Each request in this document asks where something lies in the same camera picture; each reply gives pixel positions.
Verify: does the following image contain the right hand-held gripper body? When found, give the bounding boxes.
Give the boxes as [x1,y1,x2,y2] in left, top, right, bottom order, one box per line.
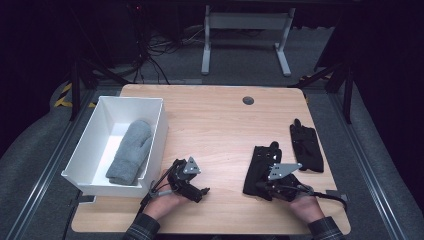
[263,162,315,203]

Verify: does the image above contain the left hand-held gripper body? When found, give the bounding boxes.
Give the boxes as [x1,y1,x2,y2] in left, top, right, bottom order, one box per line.
[166,156,205,201]

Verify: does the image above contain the black glove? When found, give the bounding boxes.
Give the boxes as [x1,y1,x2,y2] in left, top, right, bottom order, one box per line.
[289,118,325,174]
[242,141,284,202]

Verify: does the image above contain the grey towel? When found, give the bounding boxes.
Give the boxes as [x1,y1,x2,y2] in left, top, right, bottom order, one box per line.
[105,119,153,186]

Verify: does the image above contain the white plastic box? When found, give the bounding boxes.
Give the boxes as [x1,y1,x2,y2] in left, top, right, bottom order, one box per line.
[60,95,169,199]

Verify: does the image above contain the person's right hand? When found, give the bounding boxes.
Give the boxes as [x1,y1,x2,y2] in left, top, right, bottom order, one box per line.
[288,194,325,224]

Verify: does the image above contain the person's left hand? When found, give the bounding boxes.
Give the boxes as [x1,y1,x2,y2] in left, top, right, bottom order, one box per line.
[143,169,190,221]

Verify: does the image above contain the black metal stand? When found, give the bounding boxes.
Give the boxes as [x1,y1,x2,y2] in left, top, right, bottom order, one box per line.
[68,56,130,122]
[288,61,355,125]

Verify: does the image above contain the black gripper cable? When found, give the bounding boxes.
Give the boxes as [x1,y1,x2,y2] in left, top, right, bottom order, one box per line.
[138,179,176,216]
[298,186,348,212]

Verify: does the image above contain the grey metal floor rail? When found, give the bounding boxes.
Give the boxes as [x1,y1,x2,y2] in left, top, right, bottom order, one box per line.
[328,93,407,240]
[5,89,98,240]

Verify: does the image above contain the bundle of floor cables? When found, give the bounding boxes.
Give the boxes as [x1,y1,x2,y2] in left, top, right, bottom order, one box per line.
[131,24,208,85]

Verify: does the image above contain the white metal desk frame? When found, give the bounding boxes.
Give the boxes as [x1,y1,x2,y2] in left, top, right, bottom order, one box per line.
[200,4,297,77]

